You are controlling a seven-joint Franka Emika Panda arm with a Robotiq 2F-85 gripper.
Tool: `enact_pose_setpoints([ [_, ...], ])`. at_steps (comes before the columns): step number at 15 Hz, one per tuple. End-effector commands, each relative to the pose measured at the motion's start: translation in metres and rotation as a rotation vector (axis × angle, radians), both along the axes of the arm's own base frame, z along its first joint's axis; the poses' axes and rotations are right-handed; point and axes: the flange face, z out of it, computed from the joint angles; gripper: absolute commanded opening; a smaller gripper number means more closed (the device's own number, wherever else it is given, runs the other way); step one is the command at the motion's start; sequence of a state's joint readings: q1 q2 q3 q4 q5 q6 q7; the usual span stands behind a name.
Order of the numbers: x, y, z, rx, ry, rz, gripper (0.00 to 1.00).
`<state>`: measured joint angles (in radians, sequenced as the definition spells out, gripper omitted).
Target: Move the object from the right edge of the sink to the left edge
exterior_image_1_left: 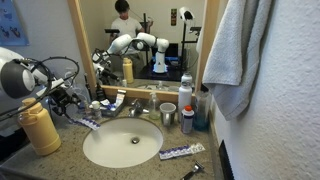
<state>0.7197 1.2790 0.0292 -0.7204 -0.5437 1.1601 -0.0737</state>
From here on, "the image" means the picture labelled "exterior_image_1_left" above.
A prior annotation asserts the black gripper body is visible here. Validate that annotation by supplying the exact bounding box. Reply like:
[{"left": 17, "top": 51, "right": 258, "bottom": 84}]
[{"left": 49, "top": 87, "right": 75, "bottom": 116}]

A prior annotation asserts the white oval sink basin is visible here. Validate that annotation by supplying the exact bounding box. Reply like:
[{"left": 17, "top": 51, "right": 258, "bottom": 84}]
[{"left": 82, "top": 116, "right": 164, "bottom": 169}]

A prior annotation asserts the blue round jar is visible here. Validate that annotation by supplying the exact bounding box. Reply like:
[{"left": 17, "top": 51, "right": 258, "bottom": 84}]
[{"left": 77, "top": 99, "right": 88, "bottom": 113}]

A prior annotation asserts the small white capped bottle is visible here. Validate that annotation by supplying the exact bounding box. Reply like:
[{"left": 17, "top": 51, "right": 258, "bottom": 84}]
[{"left": 90, "top": 100, "right": 103, "bottom": 121}]

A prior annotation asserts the cream yellow water bottle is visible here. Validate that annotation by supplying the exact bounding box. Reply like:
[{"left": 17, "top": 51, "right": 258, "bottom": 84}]
[{"left": 17, "top": 97, "right": 62, "bottom": 157}]

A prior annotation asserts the white blue toothpaste tube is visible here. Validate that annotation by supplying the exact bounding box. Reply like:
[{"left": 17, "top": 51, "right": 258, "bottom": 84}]
[{"left": 113, "top": 89, "right": 128, "bottom": 109}]

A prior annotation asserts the chrome faucet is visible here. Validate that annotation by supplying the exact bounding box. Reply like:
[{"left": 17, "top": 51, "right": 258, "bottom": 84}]
[{"left": 127, "top": 98, "right": 150, "bottom": 118}]

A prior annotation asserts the clear soap dispenser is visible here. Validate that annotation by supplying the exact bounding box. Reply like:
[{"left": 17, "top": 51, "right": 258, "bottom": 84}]
[{"left": 148, "top": 90, "right": 161, "bottom": 121}]

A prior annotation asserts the tall white bottle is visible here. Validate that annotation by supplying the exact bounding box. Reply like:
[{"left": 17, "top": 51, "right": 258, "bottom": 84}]
[{"left": 177, "top": 80, "right": 193, "bottom": 123}]

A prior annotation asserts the shaving can with orange cap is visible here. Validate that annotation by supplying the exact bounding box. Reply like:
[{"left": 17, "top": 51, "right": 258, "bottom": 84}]
[{"left": 180, "top": 104, "right": 195, "bottom": 135}]

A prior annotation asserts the wood framed mirror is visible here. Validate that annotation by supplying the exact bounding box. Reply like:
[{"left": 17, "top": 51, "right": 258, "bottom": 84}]
[{"left": 66, "top": 0, "right": 221, "bottom": 103}]

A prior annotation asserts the blue mouthwash bottle black cap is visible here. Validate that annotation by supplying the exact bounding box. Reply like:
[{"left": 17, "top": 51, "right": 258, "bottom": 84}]
[{"left": 192, "top": 89, "right": 211, "bottom": 132}]

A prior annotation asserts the black comb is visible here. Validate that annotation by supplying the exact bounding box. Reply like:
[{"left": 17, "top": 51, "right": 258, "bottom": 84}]
[{"left": 218, "top": 139, "right": 235, "bottom": 180}]

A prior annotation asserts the grey towel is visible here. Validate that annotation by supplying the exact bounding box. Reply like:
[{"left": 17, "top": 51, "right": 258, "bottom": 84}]
[{"left": 201, "top": 0, "right": 273, "bottom": 122}]

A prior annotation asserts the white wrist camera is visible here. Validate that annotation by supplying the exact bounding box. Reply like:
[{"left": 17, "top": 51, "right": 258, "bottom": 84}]
[{"left": 34, "top": 78, "right": 66, "bottom": 98}]

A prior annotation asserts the blue wall poster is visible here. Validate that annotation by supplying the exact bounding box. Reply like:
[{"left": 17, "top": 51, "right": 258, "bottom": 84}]
[{"left": 0, "top": 0, "right": 30, "bottom": 47}]

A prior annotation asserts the black handle razor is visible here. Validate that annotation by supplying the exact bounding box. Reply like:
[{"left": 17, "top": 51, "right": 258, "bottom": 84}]
[{"left": 179, "top": 160, "right": 205, "bottom": 180}]

